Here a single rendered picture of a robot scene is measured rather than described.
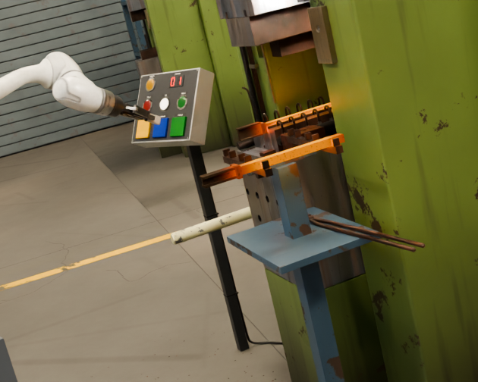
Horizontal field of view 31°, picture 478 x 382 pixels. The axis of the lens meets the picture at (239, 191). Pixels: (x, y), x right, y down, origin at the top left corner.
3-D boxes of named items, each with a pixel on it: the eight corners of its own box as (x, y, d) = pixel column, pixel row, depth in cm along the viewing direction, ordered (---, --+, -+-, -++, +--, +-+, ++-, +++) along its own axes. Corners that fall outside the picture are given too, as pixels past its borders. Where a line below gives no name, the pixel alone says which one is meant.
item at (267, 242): (281, 274, 222) (280, 267, 222) (227, 242, 259) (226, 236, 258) (380, 238, 231) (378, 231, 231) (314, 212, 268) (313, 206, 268)
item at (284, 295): (340, 421, 288) (311, 294, 276) (290, 381, 323) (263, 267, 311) (474, 360, 306) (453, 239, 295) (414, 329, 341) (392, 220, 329)
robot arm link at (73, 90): (108, 95, 288) (93, 75, 296) (70, 82, 276) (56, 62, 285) (93, 120, 291) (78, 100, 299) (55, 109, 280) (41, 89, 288)
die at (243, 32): (255, 46, 272) (248, 17, 270) (231, 46, 290) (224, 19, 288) (367, 15, 286) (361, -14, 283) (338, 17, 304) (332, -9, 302)
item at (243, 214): (176, 247, 317) (172, 233, 315) (171, 244, 322) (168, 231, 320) (281, 211, 331) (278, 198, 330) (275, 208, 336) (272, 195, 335)
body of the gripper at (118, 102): (99, 115, 299) (119, 121, 306) (114, 114, 293) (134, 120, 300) (102, 94, 300) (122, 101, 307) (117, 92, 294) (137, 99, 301)
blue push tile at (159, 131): (164, 136, 324) (167, 117, 325) (152, 137, 329) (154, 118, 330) (168, 137, 325) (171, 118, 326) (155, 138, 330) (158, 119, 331)
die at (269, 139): (279, 152, 281) (273, 127, 279) (255, 146, 299) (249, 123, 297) (386, 117, 294) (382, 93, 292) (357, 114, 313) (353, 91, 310)
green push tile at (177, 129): (182, 135, 317) (185, 116, 318) (169, 136, 322) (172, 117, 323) (186, 136, 318) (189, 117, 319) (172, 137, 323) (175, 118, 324)
